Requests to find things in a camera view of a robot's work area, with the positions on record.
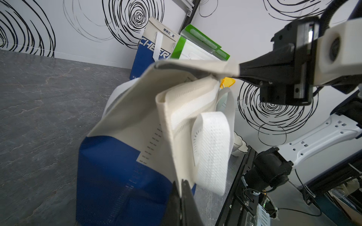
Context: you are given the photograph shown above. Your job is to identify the blue beige bag back row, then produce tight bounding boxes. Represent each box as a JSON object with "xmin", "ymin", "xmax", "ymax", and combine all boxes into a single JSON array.
[{"xmin": 130, "ymin": 18, "xmax": 180, "ymax": 80}]

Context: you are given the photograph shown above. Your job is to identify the blue beige bag row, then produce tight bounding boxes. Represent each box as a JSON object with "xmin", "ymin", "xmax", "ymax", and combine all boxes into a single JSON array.
[
  {"xmin": 76, "ymin": 60, "xmax": 239, "ymax": 226},
  {"xmin": 130, "ymin": 18, "xmax": 180, "ymax": 80}
]

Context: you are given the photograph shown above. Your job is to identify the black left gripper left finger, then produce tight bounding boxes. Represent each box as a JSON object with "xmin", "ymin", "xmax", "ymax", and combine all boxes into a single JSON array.
[{"xmin": 161, "ymin": 181, "xmax": 181, "ymax": 226}]

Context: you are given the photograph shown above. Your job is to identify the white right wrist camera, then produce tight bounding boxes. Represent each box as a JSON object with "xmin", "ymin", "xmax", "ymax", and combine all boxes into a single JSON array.
[{"xmin": 314, "ymin": 18, "xmax": 362, "ymax": 86}]

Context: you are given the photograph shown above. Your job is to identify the white scalloped plate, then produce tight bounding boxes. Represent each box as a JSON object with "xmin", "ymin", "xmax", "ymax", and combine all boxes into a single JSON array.
[{"xmin": 231, "ymin": 132, "xmax": 248, "ymax": 157}]

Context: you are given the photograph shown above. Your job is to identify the black corner frame post right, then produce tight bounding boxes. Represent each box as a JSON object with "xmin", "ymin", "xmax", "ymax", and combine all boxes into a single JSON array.
[{"xmin": 179, "ymin": 0, "xmax": 201, "ymax": 34}]

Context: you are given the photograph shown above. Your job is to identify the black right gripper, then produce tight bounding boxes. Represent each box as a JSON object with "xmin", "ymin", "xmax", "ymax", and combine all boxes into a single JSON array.
[{"xmin": 239, "ymin": 18, "xmax": 361, "ymax": 105}]

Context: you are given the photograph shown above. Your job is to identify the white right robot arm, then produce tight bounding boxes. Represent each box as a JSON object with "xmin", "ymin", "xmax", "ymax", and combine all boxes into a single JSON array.
[{"xmin": 238, "ymin": 17, "xmax": 362, "ymax": 192}]

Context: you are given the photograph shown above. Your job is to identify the green white bag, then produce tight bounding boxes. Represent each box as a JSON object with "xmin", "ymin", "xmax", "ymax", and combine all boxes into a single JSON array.
[
  {"xmin": 181, "ymin": 24, "xmax": 230, "ymax": 61},
  {"xmin": 170, "ymin": 37, "xmax": 220, "ymax": 61}
]

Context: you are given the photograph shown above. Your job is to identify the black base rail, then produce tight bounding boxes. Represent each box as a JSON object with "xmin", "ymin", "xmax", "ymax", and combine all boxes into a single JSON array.
[{"xmin": 216, "ymin": 146, "xmax": 268, "ymax": 226}]

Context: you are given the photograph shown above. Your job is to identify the aluminium wall rail back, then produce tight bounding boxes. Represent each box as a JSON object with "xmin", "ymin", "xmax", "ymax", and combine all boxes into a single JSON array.
[{"xmin": 173, "ymin": 0, "xmax": 194, "ymax": 17}]

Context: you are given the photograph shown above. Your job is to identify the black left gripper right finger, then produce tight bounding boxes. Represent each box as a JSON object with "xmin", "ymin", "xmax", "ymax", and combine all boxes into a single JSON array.
[{"xmin": 181, "ymin": 180, "xmax": 204, "ymax": 226}]

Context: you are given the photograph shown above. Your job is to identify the grey slotted cable duct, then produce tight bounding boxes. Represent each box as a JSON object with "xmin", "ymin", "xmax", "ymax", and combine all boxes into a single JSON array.
[{"xmin": 255, "ymin": 204, "xmax": 271, "ymax": 226}]

